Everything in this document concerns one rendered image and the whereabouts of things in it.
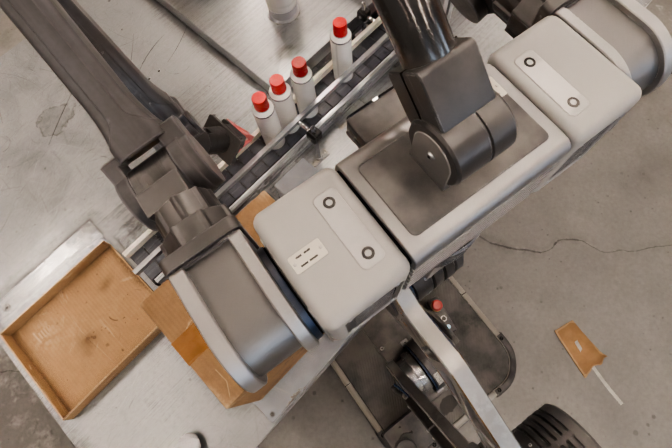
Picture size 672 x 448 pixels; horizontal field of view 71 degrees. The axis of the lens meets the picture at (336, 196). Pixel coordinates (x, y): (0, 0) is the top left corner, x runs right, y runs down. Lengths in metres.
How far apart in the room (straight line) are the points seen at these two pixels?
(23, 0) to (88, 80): 0.10
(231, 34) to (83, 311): 0.82
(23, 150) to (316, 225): 1.20
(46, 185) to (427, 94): 1.21
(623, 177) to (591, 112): 1.86
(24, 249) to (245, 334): 1.03
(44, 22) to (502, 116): 0.48
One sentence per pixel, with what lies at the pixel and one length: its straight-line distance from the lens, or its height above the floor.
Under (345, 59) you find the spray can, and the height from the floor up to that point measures 0.98.
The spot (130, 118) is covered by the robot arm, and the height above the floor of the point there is 1.49.
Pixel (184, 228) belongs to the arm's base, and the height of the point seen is 1.49.
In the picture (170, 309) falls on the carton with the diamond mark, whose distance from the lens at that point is 0.89.
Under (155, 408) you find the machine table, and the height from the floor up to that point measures 0.83.
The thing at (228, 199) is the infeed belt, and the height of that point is 0.88.
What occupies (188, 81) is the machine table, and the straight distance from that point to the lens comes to 1.44.
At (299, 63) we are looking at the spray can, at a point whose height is 1.08.
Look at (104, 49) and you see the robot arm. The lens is 0.80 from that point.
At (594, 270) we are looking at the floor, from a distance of 2.19.
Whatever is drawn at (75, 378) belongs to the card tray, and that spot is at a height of 0.83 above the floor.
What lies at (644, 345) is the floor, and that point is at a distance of 2.22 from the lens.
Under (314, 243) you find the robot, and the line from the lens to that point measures 0.43.
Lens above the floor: 1.94
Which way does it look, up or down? 69 degrees down
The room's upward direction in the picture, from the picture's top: 9 degrees counter-clockwise
